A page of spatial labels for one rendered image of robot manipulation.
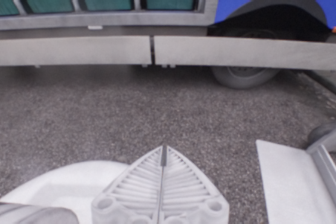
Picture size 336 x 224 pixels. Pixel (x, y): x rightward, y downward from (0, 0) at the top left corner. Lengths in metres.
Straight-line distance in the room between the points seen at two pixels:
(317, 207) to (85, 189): 1.04
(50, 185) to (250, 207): 0.83
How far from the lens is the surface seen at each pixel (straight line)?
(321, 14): 1.41
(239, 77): 1.49
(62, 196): 0.57
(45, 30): 1.41
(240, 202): 0.85
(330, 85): 2.29
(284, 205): 0.96
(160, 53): 1.09
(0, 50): 1.77
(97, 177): 0.47
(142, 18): 1.05
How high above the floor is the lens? 0.76
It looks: 44 degrees down
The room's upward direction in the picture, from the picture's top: straight up
